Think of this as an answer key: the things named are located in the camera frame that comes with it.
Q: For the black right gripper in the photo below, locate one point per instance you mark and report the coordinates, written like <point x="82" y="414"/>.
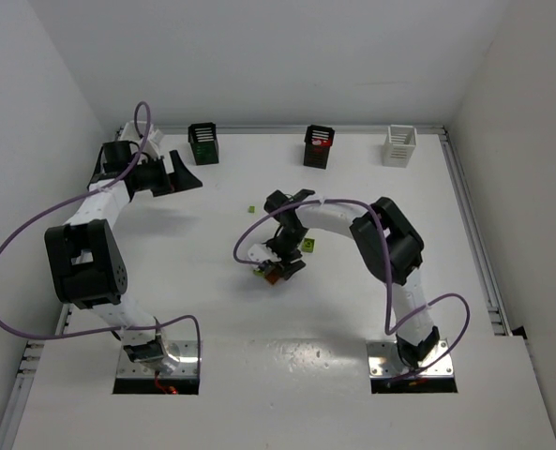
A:
<point x="290" y="258"/>

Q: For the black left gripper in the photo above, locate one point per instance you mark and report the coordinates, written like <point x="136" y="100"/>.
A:
<point x="168" y="173"/>

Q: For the tan thin lego plate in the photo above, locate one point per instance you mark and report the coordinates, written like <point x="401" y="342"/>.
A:
<point x="273" y="276"/>

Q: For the lime lego brick mid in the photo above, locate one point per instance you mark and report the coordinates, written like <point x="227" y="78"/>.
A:
<point x="308" y="245"/>

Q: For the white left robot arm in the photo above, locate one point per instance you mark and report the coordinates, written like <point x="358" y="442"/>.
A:
<point x="86" y="264"/>

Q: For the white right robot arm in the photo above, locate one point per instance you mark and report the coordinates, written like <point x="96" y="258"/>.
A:
<point x="390" y="248"/>

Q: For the black bin left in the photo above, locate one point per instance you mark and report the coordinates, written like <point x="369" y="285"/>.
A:
<point x="203" y="140"/>

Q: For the black bin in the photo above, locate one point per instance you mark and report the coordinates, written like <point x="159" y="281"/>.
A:
<point x="203" y="140"/>
<point x="317" y="157"/>

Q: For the white bin far left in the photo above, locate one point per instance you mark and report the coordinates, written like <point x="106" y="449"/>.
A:
<point x="131" y="132"/>

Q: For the white bin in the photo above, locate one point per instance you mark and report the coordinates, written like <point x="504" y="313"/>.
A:
<point x="398" y="146"/>
<point x="131" y="132"/>

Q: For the black bin right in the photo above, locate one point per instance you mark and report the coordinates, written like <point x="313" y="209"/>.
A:
<point x="317" y="157"/>

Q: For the white bin far right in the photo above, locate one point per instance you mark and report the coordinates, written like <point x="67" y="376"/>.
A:
<point x="398" y="146"/>

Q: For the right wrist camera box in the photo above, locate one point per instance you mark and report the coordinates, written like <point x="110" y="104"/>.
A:
<point x="261" y="255"/>

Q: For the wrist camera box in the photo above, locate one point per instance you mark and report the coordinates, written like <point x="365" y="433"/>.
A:
<point x="261" y="255"/>
<point x="151" y="145"/>

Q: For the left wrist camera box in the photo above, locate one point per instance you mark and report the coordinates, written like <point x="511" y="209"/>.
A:
<point x="151" y="145"/>

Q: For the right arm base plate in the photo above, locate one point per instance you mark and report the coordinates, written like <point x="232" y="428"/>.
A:
<point x="386" y="361"/>

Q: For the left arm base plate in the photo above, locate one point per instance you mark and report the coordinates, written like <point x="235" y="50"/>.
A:
<point x="179" y="362"/>

